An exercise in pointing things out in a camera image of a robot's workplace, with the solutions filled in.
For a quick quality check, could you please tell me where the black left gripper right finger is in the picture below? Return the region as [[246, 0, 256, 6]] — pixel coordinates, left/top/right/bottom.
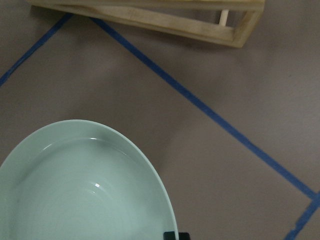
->
[[178, 232, 190, 240]]

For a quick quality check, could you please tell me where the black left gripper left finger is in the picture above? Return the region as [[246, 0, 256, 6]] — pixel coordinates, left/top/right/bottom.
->
[[163, 231, 176, 240]]

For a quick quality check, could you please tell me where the pale green plate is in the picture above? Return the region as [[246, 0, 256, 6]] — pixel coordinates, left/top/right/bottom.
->
[[0, 120, 179, 240]]

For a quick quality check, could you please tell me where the wooden dish rack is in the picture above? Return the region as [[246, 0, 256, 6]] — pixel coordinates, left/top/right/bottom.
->
[[29, 0, 265, 48]]

